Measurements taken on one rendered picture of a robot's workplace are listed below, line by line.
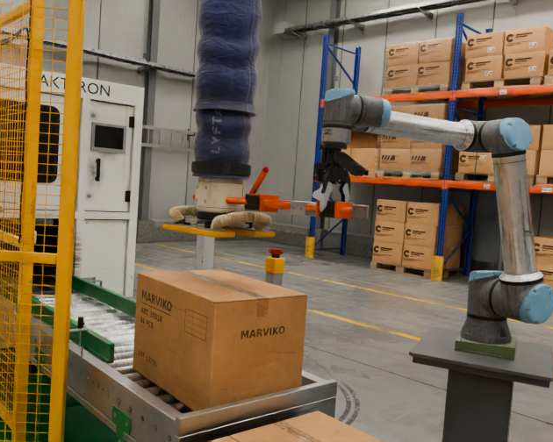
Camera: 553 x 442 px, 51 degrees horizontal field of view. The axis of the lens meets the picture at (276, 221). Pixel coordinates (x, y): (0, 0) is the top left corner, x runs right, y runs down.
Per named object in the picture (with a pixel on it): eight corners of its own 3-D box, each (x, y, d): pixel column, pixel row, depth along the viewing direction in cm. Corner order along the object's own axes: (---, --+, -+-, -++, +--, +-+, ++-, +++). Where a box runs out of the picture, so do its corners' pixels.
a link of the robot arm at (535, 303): (522, 311, 227) (503, 117, 217) (561, 321, 211) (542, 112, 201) (493, 321, 220) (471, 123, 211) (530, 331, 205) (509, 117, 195)
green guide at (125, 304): (70, 288, 392) (70, 274, 392) (85, 287, 399) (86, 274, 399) (201, 349, 271) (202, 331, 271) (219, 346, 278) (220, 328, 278)
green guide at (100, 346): (-17, 293, 358) (-16, 279, 357) (2, 292, 364) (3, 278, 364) (89, 367, 237) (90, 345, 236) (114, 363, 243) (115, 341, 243)
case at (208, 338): (132, 368, 240) (137, 272, 238) (215, 356, 264) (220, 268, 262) (207, 421, 193) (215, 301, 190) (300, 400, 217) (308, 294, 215)
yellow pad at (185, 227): (161, 228, 227) (161, 216, 227) (183, 228, 234) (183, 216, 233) (212, 237, 202) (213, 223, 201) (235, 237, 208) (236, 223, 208)
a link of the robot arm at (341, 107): (362, 89, 177) (334, 84, 172) (359, 130, 177) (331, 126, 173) (347, 92, 185) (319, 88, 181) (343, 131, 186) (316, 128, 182)
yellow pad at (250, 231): (202, 228, 240) (203, 217, 239) (221, 229, 246) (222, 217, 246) (254, 237, 214) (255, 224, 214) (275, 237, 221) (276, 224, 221)
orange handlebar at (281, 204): (175, 199, 241) (175, 190, 241) (233, 202, 261) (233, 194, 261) (342, 216, 172) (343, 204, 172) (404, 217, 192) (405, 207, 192)
